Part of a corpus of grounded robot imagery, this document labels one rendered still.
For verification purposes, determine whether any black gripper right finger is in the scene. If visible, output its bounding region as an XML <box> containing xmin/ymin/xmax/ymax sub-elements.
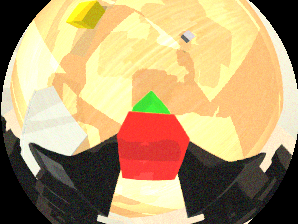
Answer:
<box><xmin>177</xmin><ymin>140</ymin><xmax>266</xmax><ymax>218</ymax></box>

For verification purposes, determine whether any green block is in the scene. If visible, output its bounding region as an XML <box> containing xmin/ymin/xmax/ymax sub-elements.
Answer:
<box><xmin>133</xmin><ymin>96</ymin><xmax>168</xmax><ymax>115</ymax></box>
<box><xmin>130</xmin><ymin>91</ymin><xmax>172</xmax><ymax>115</ymax></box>

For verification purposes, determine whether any red block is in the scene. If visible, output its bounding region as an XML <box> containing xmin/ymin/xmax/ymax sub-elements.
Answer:
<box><xmin>117</xmin><ymin>112</ymin><xmax>189</xmax><ymax>181</ymax></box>

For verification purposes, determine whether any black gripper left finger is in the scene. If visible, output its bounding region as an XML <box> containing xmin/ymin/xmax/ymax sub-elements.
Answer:
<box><xmin>28</xmin><ymin>133</ymin><xmax>121</xmax><ymax>217</ymax></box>

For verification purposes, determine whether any yellow block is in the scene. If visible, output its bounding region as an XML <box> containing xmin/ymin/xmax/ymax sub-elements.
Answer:
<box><xmin>67</xmin><ymin>0</ymin><xmax>105</xmax><ymax>30</ymax></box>

